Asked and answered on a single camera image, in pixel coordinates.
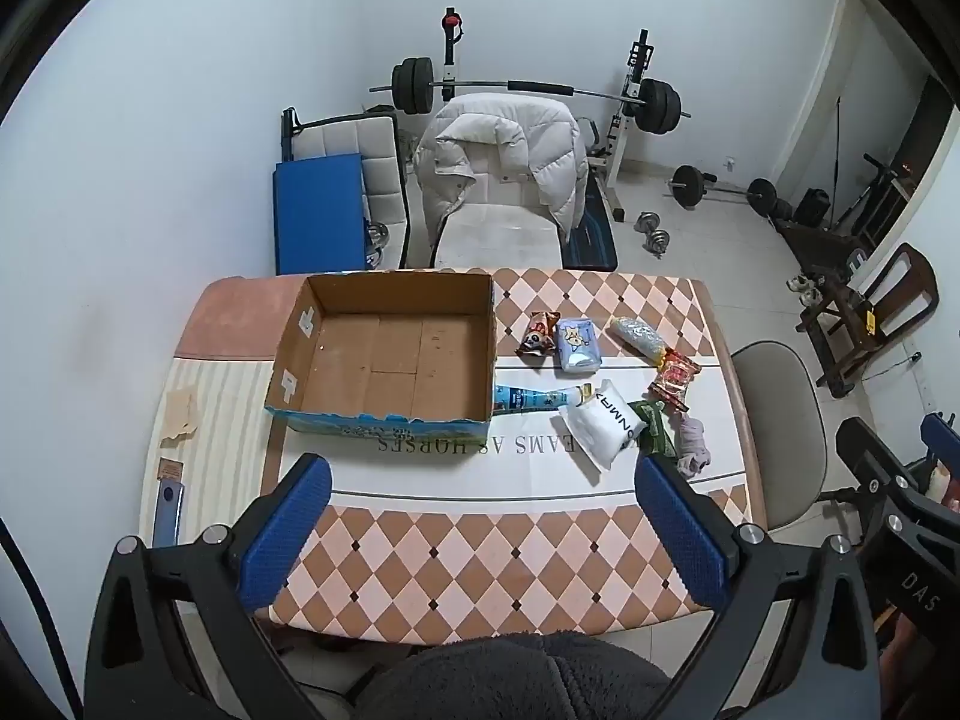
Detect white padded chair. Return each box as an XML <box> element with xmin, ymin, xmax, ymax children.
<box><xmin>412</xmin><ymin>94</ymin><xmax>593</xmax><ymax>269</ymax></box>

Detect black cable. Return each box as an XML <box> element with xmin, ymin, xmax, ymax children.
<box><xmin>0</xmin><ymin>517</ymin><xmax>46</xmax><ymax>720</ymax></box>

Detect cardboard box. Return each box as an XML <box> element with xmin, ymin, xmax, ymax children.
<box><xmin>264</xmin><ymin>272</ymin><xmax>497</xmax><ymax>445</ymax></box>

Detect dark low bench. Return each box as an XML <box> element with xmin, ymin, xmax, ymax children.
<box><xmin>772</xmin><ymin>199</ymin><xmax>871</xmax><ymax>271</ymax></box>

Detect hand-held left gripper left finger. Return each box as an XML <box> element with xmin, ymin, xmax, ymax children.
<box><xmin>88</xmin><ymin>454</ymin><xmax>335</xmax><ymax>720</ymax></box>

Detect white pillow pack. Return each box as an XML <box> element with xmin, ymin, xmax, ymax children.
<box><xmin>556</xmin><ymin>380</ymin><xmax>647</xmax><ymax>470</ymax></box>

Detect white padded panel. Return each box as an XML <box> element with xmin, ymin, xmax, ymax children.
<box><xmin>281</xmin><ymin>109</ymin><xmax>413</xmax><ymax>271</ymax></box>

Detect black weight bench pad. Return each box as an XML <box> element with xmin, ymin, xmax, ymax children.
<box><xmin>562</xmin><ymin>172</ymin><xmax>620</xmax><ymax>271</ymax></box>

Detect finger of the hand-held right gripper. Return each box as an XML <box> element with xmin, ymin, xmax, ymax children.
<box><xmin>835</xmin><ymin>416</ymin><xmax>920</xmax><ymax>511</ymax></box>
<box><xmin>919</xmin><ymin>409</ymin><xmax>960</xmax><ymax>466</ymax></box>

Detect light blue tissue pack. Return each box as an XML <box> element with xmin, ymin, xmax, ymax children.
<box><xmin>553</xmin><ymin>317</ymin><xmax>602</xmax><ymax>376</ymax></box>

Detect torn beige paper piece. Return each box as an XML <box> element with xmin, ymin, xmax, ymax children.
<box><xmin>161</xmin><ymin>386</ymin><xmax>200</xmax><ymax>440</ymax></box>

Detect pink socks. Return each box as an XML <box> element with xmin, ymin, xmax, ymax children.
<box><xmin>673</xmin><ymin>414</ymin><xmax>713</xmax><ymax>477</ymax></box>

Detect blue folded mat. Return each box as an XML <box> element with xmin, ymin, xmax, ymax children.
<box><xmin>271</xmin><ymin>154</ymin><xmax>368</xmax><ymax>275</ymax></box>

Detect white weight rack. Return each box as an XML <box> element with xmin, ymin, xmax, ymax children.
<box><xmin>439</xmin><ymin>7</ymin><xmax>653</xmax><ymax>222</ymax></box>

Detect red snack packet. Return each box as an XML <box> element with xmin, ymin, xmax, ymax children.
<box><xmin>649</xmin><ymin>349</ymin><xmax>702</xmax><ymax>412</ymax></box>

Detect black bag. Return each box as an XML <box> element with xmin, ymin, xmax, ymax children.
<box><xmin>791</xmin><ymin>189</ymin><xmax>832</xmax><ymax>226</ymax></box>

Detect clear silver roll packet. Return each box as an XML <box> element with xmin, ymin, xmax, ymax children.
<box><xmin>607</xmin><ymin>317</ymin><xmax>668</xmax><ymax>361</ymax></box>

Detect long blue tube packet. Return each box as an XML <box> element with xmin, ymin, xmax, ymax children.
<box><xmin>493</xmin><ymin>381</ymin><xmax>597</xmax><ymax>415</ymax></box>

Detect green packet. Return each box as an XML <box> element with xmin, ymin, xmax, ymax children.
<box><xmin>628</xmin><ymin>399</ymin><xmax>670</xmax><ymax>457</ymax></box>

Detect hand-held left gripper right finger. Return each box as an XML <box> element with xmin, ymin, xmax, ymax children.
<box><xmin>634</xmin><ymin>454</ymin><xmax>882</xmax><ymax>720</ymax></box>

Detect brown panda snack packet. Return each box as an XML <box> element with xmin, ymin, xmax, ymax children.
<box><xmin>516</xmin><ymin>311</ymin><xmax>562</xmax><ymax>358</ymax></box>

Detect checkered tablecloth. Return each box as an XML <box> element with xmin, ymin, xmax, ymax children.
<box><xmin>139</xmin><ymin>268</ymin><xmax>770</xmax><ymax>646</ymax></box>

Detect dark fleece clothing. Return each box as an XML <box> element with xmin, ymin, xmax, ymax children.
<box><xmin>367</xmin><ymin>634</ymin><xmax>676</xmax><ymax>720</ymax></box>

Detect blue utility knife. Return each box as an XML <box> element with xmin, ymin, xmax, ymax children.
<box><xmin>152</xmin><ymin>480</ymin><xmax>186</xmax><ymax>548</ymax></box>

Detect dark wooden chair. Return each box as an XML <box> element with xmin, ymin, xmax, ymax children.
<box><xmin>795</xmin><ymin>242</ymin><xmax>940</xmax><ymax>398</ymax></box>

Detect dark exercise equipment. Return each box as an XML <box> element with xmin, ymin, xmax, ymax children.
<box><xmin>836</xmin><ymin>154</ymin><xmax>920</xmax><ymax>237</ymax></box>

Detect beige office chair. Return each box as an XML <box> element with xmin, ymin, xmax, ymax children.
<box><xmin>729</xmin><ymin>341</ymin><xmax>841</xmax><ymax>541</ymax></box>

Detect short black barbell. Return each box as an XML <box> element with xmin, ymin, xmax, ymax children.
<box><xmin>667</xmin><ymin>163</ymin><xmax>777</xmax><ymax>215</ymax></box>

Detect white puffer jacket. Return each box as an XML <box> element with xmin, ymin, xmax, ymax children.
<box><xmin>414</xmin><ymin>92</ymin><xmax>590</xmax><ymax>248</ymax></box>

